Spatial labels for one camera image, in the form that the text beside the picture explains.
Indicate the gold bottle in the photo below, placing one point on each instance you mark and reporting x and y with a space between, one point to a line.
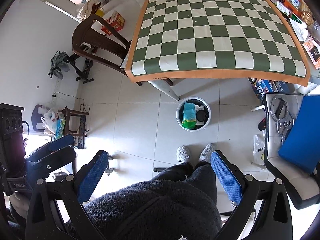
307 16

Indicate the white round trash bin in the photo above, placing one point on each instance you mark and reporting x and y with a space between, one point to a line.
180 120

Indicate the black sandal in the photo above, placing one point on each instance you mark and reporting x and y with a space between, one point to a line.
262 125

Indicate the white plastic bag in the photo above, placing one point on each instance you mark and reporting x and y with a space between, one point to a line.
50 120
298 28

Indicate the white table leg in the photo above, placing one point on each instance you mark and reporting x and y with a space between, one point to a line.
166 87

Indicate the white printed shopping bag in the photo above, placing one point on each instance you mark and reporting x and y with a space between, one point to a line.
258 150

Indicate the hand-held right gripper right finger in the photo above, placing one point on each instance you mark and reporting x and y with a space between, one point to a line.
226 177

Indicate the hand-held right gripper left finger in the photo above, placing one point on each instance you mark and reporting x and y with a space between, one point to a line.
92 175

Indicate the red cardboard box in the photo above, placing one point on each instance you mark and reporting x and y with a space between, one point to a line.
115 22

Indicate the teal tissue box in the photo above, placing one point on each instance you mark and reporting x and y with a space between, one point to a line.
60 128

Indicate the white green flat box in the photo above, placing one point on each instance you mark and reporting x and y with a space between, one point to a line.
283 7

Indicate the black round lid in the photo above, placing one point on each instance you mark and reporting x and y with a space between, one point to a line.
202 116

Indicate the dark wooden chair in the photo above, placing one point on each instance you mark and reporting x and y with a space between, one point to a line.
100 42

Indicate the grey fuzzy slipper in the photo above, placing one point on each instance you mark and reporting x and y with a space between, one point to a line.
207 151
183 153

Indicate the black speaker cabinet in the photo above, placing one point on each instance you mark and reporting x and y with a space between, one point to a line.
11 130

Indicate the orange white food bag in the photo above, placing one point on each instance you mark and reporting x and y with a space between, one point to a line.
312 52

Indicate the colourful printed box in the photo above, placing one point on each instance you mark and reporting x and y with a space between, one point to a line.
270 86

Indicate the small wooden stool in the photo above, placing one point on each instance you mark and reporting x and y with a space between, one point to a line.
75 120

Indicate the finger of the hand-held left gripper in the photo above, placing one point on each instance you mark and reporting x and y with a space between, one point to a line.
61 141
62 156

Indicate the grey cloth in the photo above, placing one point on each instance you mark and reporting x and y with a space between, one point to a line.
58 65

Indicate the black pedal exerciser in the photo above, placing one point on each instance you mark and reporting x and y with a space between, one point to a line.
81 66

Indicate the green blue snack bag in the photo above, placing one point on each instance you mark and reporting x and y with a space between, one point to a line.
189 116

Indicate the white stuffed bag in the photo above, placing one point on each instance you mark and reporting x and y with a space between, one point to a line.
83 8

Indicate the white padded chair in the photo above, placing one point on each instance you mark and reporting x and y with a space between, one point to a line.
275 152

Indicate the blue cushion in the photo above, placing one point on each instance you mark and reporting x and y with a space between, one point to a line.
300 135

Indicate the green white checkered tablecloth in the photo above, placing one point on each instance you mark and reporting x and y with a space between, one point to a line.
212 35

